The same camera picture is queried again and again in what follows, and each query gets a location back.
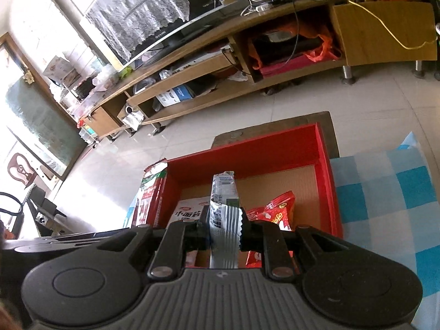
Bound white plastic bag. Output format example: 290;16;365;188
120;112;145;131

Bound yellow cable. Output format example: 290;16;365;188
282;0;439;50

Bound wooden television cabinet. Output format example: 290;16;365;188
77;0;439;141

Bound blue and white carton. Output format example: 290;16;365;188
156;84;195;107

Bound white lace cover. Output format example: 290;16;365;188
84;0;191;61

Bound wooden chair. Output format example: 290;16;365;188
7;153;38;188

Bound flat red box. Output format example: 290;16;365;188
259;53;346;78

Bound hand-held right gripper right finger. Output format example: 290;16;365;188
239;212;350;281

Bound orange plastic bag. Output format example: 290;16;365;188
247;17;344;71

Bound green and red snack packet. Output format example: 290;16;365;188
132;160;169;229

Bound silver white snack packet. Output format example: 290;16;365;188
208;171;245;269

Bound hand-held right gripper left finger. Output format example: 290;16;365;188
98;206;211;280

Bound red cardboard box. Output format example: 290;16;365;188
151;123;343;269

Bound blue white checkered tablecloth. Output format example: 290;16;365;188
124;131;434;330

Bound white snack packet red print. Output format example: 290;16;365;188
168;197;211;268

